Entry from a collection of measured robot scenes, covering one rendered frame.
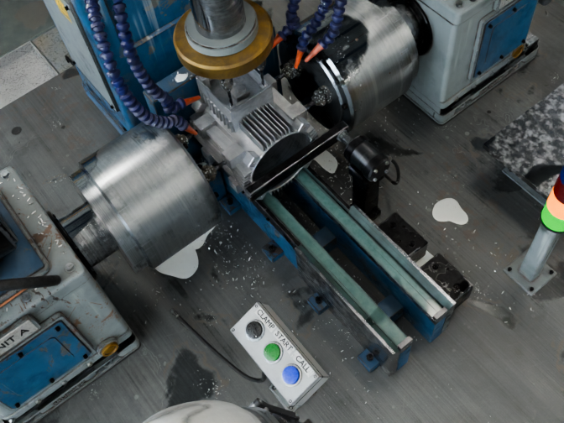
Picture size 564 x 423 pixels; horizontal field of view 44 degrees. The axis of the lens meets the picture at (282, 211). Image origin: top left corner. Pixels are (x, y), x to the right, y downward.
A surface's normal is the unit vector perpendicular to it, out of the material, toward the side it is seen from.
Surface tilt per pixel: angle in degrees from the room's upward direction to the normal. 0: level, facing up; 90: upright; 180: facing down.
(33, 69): 0
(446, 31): 90
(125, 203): 32
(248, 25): 0
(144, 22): 90
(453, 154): 0
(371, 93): 73
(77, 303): 89
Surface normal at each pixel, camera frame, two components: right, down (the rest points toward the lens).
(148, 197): 0.29, -0.03
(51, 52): -0.08, -0.51
